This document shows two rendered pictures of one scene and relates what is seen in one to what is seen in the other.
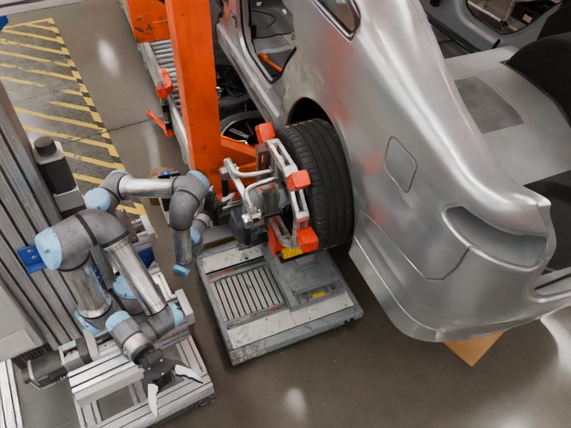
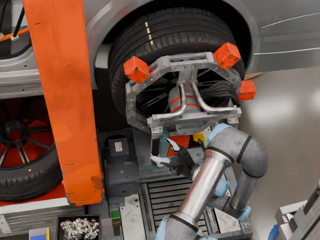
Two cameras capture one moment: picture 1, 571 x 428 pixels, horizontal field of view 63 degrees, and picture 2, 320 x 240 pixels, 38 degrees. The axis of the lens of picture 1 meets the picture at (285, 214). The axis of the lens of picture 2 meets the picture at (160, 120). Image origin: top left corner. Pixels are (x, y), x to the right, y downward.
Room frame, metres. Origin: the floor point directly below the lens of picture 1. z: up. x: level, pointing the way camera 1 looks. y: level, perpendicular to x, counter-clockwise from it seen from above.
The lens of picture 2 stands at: (1.47, 1.46, 2.57)
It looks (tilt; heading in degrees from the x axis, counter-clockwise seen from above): 53 degrees down; 281
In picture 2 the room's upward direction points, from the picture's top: 5 degrees clockwise
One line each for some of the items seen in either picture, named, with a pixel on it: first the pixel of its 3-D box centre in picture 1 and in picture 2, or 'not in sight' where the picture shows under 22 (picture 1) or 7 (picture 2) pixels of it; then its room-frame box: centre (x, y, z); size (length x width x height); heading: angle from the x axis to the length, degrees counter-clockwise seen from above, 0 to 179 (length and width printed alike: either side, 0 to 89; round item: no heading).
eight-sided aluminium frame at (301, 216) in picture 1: (279, 194); (182, 98); (1.64, 0.03, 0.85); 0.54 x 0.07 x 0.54; 25
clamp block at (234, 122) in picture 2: (252, 219); (230, 118); (1.40, 0.15, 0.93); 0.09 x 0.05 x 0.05; 115
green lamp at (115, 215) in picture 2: not in sight; (115, 215); (1.79, 0.61, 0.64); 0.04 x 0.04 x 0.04; 25
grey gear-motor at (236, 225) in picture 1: (263, 225); (119, 165); (1.94, 0.13, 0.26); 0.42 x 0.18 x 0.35; 115
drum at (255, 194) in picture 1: (266, 198); (185, 109); (1.61, 0.10, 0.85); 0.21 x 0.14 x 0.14; 115
